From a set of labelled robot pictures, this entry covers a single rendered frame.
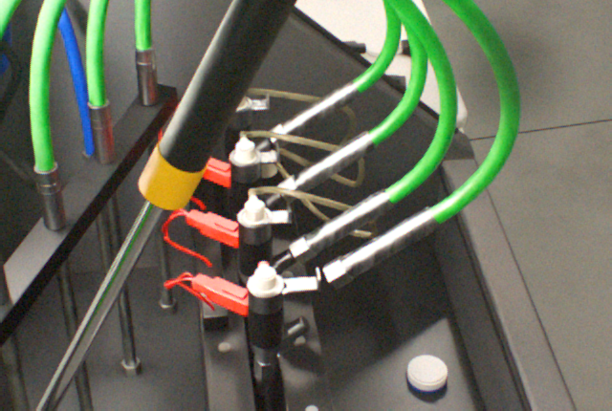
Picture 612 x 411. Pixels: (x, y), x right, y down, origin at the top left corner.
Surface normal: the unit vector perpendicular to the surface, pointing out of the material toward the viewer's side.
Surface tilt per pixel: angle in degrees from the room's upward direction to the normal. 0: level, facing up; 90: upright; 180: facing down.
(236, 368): 0
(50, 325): 0
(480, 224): 0
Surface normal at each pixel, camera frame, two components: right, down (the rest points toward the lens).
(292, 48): 0.14, 0.63
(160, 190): -0.29, 0.48
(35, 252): 0.01, -0.77
